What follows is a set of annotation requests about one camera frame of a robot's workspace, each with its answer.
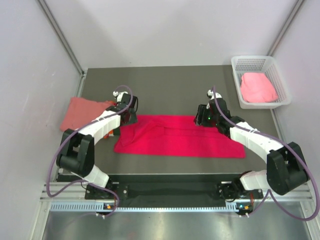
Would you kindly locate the folded salmon t shirt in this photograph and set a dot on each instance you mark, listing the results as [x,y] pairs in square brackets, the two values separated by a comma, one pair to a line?
[82,111]

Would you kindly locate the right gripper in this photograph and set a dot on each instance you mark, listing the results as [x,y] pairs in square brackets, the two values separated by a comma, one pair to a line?
[200,119]

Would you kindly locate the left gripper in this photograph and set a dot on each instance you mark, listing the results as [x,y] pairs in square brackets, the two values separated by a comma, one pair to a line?
[133,119]

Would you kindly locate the slotted grey cable duct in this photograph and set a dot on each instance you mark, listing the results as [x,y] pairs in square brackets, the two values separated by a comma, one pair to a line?
[105,207]

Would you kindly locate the magenta t shirt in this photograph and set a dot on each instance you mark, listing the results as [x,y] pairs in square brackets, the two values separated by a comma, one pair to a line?
[175,136]

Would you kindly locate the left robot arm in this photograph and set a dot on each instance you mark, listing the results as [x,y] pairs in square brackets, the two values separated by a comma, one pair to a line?
[76,153]

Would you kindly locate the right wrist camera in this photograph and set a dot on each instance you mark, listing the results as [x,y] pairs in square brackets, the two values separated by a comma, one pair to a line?
[213,95]

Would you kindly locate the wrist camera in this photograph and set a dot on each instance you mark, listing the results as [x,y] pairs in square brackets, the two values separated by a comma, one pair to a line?
[118,95]
[213,95]

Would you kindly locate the light pink t shirt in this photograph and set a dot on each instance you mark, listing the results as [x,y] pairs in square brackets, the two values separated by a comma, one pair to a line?
[255,87]

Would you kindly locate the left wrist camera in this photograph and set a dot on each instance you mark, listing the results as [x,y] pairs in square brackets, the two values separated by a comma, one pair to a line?
[118,95]

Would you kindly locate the white plastic basket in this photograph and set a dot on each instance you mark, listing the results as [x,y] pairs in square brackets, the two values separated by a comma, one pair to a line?
[261,64]

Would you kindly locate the folded orange t shirt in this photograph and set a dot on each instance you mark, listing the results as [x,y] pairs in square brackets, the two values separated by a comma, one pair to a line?
[116,131]

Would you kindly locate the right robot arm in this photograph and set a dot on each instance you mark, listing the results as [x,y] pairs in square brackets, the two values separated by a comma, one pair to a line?
[284,171]

